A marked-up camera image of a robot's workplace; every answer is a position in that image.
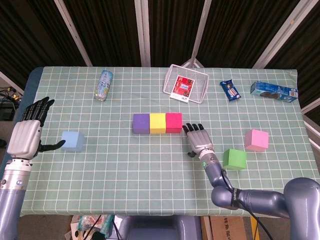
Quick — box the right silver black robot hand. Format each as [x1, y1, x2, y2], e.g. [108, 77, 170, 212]
[182, 122, 215, 158]

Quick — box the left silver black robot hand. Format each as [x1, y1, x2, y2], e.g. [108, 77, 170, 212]
[6, 96, 66, 160]

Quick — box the red foam cube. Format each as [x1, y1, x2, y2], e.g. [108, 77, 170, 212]
[165, 112, 183, 134]

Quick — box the green foam cube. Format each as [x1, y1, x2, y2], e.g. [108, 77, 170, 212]
[222, 148, 248, 171]

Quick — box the purple foam cube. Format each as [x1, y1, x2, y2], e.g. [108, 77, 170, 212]
[132, 113, 151, 135]

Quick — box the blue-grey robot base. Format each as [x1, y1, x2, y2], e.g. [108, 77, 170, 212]
[113, 215, 203, 240]

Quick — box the dark blue table pad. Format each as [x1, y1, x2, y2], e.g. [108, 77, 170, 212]
[0, 66, 45, 176]

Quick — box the yellow foam cube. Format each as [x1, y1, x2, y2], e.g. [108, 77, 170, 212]
[149, 112, 167, 135]

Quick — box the light blue foam cube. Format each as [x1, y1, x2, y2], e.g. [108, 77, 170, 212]
[59, 131, 85, 153]

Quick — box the red snack packet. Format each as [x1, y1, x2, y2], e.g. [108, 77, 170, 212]
[169, 74, 195, 103]

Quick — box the pink foam cube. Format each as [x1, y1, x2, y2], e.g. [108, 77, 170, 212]
[244, 128, 270, 153]

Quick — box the small blue cookie packet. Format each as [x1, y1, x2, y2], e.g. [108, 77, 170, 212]
[219, 79, 242, 103]

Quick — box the green checked tablecloth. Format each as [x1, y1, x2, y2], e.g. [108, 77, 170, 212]
[11, 66, 320, 218]

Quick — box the white table leg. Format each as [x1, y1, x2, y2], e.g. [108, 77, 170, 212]
[201, 216, 213, 240]

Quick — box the long blue cookie box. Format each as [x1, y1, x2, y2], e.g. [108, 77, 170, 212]
[250, 80, 299, 104]

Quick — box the brown cardboard box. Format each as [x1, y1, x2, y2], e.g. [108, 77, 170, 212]
[208, 216, 253, 240]

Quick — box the light blue drink can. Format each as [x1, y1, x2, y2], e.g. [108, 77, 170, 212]
[93, 69, 114, 102]

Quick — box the green snack bag pile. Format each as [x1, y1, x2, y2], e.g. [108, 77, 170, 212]
[69, 214, 115, 240]

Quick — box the yellow bar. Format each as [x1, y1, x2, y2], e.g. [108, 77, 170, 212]
[250, 216, 260, 240]

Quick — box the black device with cables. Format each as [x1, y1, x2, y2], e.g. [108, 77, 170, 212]
[0, 86, 21, 122]

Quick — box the white metal frame rail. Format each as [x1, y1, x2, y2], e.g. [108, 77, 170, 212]
[0, 71, 25, 96]
[301, 98, 320, 151]

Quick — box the white wire mesh basket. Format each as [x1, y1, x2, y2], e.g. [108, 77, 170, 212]
[162, 63, 210, 105]

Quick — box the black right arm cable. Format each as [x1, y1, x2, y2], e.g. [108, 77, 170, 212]
[221, 168, 270, 240]

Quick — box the white metal frame post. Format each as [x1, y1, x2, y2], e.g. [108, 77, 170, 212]
[53, 0, 93, 67]
[252, 0, 315, 69]
[181, 0, 213, 68]
[134, 0, 152, 68]

